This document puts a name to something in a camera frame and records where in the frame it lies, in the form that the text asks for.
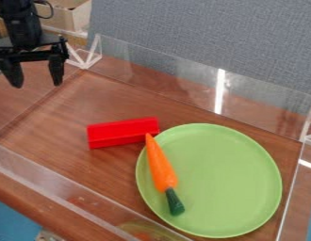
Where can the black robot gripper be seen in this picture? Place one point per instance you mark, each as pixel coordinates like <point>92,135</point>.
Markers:
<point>27,44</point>

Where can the orange toy carrot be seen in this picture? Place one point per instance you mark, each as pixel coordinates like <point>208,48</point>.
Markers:
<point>162,175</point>

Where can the green round plate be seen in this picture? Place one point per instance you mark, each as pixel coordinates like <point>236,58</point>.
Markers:
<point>229,183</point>

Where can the wooden box on shelf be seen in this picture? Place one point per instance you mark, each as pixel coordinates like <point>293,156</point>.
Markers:
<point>65,15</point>

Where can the red rectangular block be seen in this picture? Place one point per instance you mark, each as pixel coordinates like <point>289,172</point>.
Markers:
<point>121,132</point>

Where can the clear acrylic corner bracket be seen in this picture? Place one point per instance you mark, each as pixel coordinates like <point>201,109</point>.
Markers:
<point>82,56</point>

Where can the clear acrylic enclosure walls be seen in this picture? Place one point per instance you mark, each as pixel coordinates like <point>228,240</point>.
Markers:
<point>77,190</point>

